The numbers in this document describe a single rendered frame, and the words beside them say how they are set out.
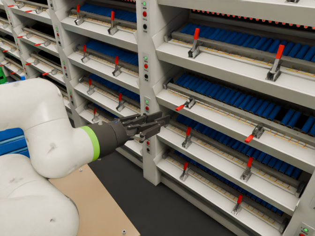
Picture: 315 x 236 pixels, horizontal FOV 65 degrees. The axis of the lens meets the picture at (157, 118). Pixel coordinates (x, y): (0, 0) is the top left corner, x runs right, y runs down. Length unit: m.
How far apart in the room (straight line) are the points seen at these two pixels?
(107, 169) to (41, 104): 0.95
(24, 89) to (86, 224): 0.42
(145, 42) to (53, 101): 0.50
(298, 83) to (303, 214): 0.42
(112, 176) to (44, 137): 0.90
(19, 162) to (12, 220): 0.20
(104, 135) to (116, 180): 0.80
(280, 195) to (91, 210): 0.61
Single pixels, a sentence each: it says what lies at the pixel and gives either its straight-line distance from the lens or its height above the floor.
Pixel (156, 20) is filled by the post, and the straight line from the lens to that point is 0.93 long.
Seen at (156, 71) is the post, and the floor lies 0.65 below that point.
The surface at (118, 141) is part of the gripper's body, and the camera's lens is 0.67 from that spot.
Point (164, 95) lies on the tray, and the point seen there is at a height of 0.55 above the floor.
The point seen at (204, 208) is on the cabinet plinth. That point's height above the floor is 0.02.
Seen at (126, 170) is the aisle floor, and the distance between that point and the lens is 1.46.
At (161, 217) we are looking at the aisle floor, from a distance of 1.25.
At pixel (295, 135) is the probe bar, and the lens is 0.84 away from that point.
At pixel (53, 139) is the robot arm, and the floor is 0.70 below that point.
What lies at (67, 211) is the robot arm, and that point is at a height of 0.60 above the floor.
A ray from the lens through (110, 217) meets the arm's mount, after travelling 0.80.
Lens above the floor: 1.02
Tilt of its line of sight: 33 degrees down
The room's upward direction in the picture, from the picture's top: straight up
